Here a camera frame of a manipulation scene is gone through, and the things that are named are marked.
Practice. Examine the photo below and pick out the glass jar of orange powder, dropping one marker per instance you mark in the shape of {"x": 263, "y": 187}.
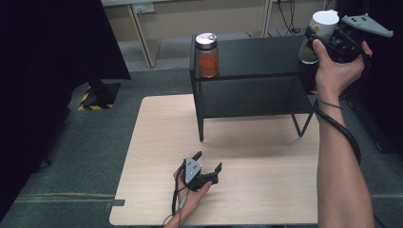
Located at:
{"x": 207, "y": 63}

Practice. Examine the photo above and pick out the thin dark wrist band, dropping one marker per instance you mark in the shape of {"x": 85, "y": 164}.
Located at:
{"x": 329, "y": 103}

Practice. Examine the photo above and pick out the white wall socket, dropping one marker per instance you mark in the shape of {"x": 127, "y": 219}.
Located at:
{"x": 144, "y": 8}

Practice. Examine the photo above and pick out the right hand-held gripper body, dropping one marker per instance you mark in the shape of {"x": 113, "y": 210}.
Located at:
{"x": 348, "y": 41}

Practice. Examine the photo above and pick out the yellow-black striped stand base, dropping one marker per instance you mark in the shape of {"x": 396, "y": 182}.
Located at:
{"x": 98, "y": 95}

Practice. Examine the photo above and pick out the black metal shelf rack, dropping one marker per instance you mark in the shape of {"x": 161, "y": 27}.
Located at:
{"x": 253, "y": 57}

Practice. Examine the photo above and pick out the person's left hand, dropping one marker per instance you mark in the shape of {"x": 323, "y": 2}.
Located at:
{"x": 193, "y": 199}

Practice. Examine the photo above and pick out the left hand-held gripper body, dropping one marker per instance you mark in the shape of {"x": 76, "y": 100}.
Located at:
{"x": 192, "y": 171}

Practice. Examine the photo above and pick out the person's right hand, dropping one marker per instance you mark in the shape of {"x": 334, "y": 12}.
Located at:
{"x": 332, "y": 76}

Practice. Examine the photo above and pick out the black curtain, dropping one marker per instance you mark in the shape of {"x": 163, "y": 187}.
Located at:
{"x": 383, "y": 95}
{"x": 47, "y": 63}

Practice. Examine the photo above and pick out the white cup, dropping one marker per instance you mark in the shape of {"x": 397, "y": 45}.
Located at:
{"x": 323, "y": 22}

